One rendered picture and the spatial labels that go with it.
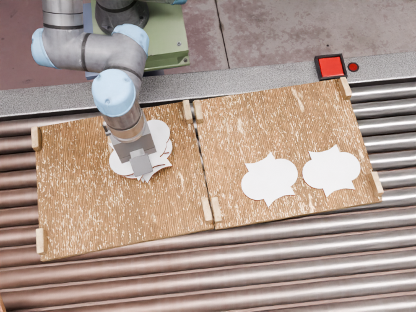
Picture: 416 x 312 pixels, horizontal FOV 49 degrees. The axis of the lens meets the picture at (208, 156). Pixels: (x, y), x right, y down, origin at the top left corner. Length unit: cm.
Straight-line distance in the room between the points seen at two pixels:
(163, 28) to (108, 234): 60
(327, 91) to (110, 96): 64
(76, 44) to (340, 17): 194
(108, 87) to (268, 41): 174
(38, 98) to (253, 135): 59
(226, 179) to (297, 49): 146
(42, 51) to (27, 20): 182
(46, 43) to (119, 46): 14
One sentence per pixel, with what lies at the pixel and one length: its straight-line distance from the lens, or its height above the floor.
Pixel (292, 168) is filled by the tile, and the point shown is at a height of 94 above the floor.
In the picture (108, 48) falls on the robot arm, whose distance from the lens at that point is 91.
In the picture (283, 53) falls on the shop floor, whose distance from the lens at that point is 247.
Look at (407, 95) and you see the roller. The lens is 136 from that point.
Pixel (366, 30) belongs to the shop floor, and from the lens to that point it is 265.
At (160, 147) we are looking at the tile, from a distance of 111.
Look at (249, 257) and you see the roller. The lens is 110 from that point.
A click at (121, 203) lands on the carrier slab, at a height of 94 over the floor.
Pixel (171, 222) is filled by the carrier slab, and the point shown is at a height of 94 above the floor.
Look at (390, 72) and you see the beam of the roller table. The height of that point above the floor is 91.
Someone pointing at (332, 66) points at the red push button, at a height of 93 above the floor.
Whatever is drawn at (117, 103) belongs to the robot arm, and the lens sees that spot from 83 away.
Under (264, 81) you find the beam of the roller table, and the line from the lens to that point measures 128.
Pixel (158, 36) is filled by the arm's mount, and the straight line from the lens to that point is 134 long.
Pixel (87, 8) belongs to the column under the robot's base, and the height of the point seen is 87.
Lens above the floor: 200
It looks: 67 degrees down
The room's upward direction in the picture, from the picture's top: 3 degrees counter-clockwise
